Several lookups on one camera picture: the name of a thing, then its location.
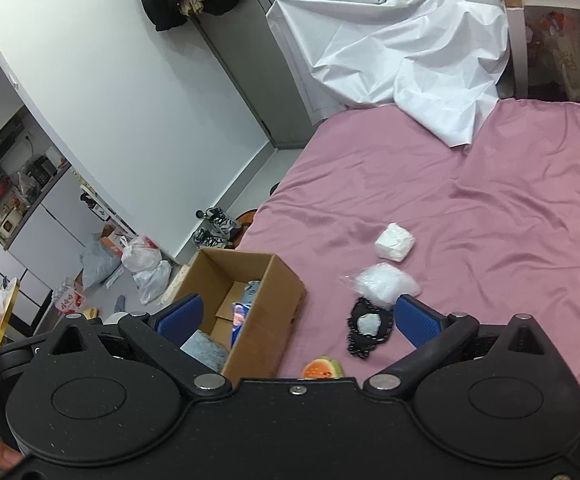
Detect blue white tissue pack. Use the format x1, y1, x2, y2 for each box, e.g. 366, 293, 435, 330
230, 302, 251, 347

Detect orange cardboard package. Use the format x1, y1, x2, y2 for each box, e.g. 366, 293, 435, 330
100, 223, 130, 258

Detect small grey-blue plush rag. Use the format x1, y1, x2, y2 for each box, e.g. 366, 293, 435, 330
241, 281, 261, 306

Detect kitchen shelf with appliances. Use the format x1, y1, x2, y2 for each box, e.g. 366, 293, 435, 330
0, 107, 71, 248

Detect clear plastic bag of cotton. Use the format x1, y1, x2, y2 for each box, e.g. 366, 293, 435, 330
342, 262, 421, 310

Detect brown cardboard box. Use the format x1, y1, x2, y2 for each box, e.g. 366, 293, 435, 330
176, 248, 306, 384

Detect pink bed sheet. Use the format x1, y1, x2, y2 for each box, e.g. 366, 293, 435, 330
242, 100, 580, 383

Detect grey door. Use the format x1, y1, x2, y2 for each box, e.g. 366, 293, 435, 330
194, 0, 316, 150

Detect black lace eye mask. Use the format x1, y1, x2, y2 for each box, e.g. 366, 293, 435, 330
347, 297, 394, 360

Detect white soft bundle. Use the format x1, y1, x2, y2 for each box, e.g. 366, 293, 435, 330
375, 223, 416, 262

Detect grey white sneakers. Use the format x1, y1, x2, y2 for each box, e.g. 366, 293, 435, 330
192, 207, 242, 248

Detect grey plastic mailer bag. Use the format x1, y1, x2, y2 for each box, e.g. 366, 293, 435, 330
81, 240, 121, 289

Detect white crumpled cover sheet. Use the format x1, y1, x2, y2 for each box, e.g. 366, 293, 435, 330
266, 0, 509, 148

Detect plush hamburger toy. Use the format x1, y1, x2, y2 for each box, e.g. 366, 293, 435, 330
301, 356, 344, 379

